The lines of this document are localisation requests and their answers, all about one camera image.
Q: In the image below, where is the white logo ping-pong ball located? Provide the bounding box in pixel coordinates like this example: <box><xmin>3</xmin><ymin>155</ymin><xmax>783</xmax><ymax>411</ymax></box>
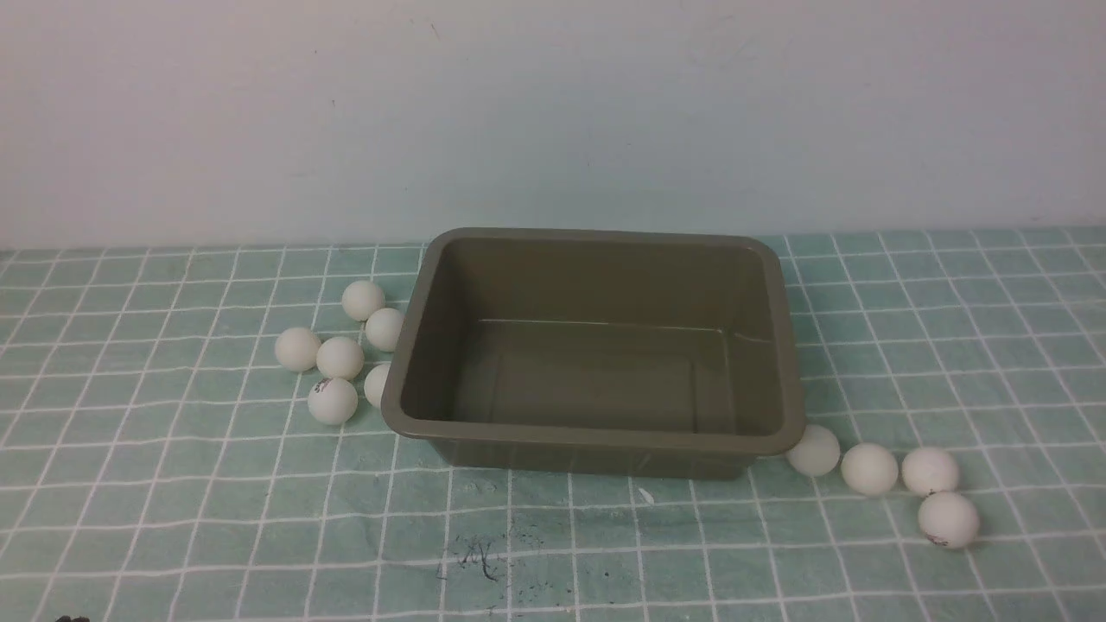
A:
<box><xmin>918</xmin><ymin>493</ymin><xmax>981</xmax><ymax>549</ymax></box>
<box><xmin>307</xmin><ymin>379</ymin><xmax>359</xmax><ymax>426</ymax></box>

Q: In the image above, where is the green checkered tablecloth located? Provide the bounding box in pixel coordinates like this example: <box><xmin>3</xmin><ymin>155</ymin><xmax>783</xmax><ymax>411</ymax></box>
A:
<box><xmin>1</xmin><ymin>225</ymin><xmax>1105</xmax><ymax>621</ymax></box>

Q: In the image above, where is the olive green plastic bin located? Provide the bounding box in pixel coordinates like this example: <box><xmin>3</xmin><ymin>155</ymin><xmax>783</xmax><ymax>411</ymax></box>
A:
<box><xmin>382</xmin><ymin>227</ymin><xmax>807</xmax><ymax>479</ymax></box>

